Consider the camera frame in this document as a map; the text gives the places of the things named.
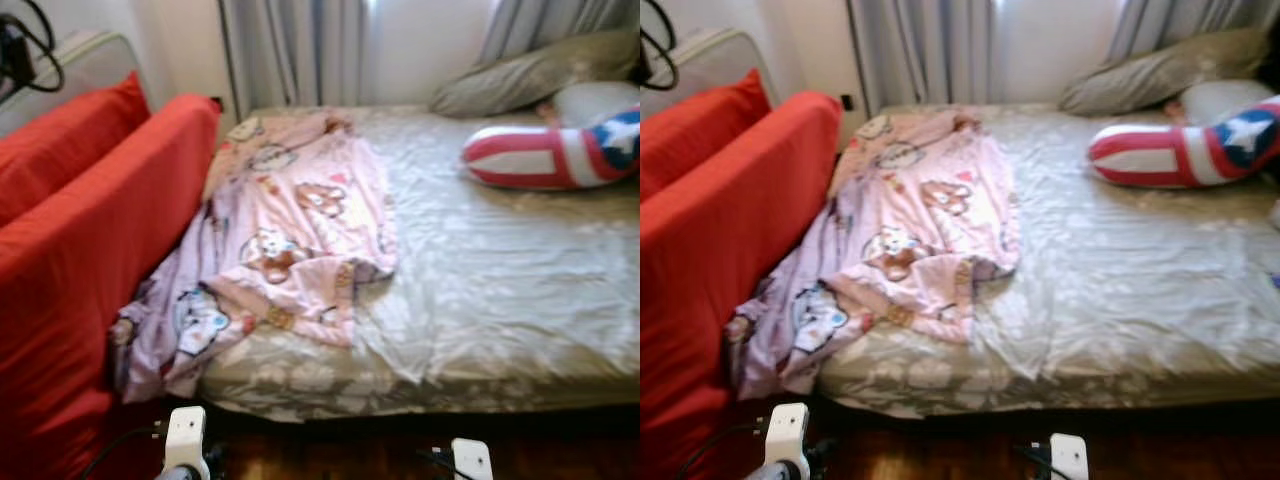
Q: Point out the grey striped curtain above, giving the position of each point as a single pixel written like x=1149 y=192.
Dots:
x=1190 y=20
x=920 y=50
x=560 y=20
x=290 y=50

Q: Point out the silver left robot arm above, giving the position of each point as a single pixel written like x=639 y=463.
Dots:
x=775 y=474
x=175 y=474

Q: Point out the plain light grey pillow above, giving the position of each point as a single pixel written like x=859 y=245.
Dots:
x=590 y=100
x=1220 y=98

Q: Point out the pink cartoon bear blanket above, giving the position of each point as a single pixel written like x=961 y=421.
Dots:
x=930 y=230
x=300 y=230

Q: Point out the red white blue star bolster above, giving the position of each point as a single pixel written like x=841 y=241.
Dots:
x=1140 y=158
x=520 y=160

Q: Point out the grey floral bed sheet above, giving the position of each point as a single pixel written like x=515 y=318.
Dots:
x=1130 y=280
x=500 y=280

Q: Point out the olive grey floral pillow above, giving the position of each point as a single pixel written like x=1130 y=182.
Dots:
x=1160 y=72
x=530 y=75

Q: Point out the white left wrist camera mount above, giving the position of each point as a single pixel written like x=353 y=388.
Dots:
x=787 y=428
x=185 y=430

